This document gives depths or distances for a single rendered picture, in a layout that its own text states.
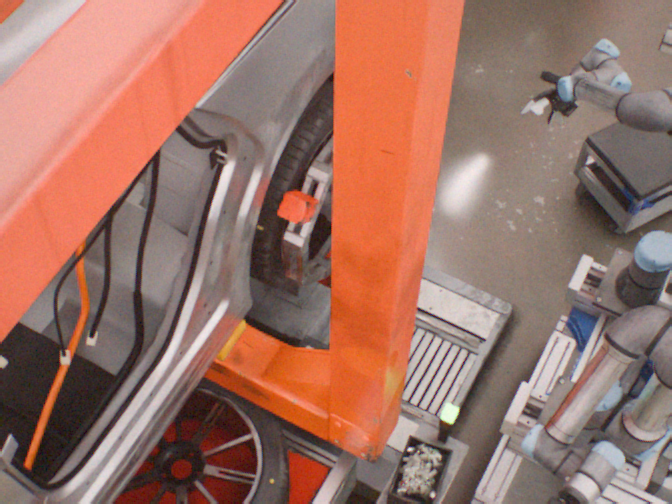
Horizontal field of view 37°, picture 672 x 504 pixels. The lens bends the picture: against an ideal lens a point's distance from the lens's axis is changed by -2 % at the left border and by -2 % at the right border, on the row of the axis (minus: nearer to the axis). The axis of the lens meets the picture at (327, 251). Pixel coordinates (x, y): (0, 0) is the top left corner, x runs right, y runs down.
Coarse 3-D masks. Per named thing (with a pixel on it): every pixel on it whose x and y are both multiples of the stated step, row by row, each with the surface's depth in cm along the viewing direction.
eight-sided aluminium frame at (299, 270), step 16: (320, 160) 286; (320, 176) 285; (304, 192) 287; (320, 192) 285; (288, 224) 290; (304, 224) 288; (288, 240) 290; (304, 240) 289; (288, 256) 297; (304, 256) 296; (320, 256) 328; (288, 272) 305; (304, 272) 303; (320, 272) 319
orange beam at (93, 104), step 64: (128, 0) 91; (192, 0) 91; (256, 0) 102; (64, 64) 87; (128, 64) 87; (192, 64) 95; (0, 128) 83; (64, 128) 83; (128, 128) 89; (0, 192) 79; (64, 192) 84; (0, 256) 79; (64, 256) 88; (0, 320) 83
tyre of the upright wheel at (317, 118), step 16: (320, 96) 294; (304, 112) 289; (320, 112) 289; (304, 128) 286; (320, 128) 287; (288, 144) 285; (304, 144) 284; (288, 160) 283; (304, 160) 286; (272, 176) 284; (288, 176) 283; (272, 192) 284; (272, 208) 285; (272, 224) 286; (256, 240) 291; (272, 240) 290; (320, 240) 335; (256, 256) 295; (272, 256) 296; (256, 272) 302; (272, 272) 303
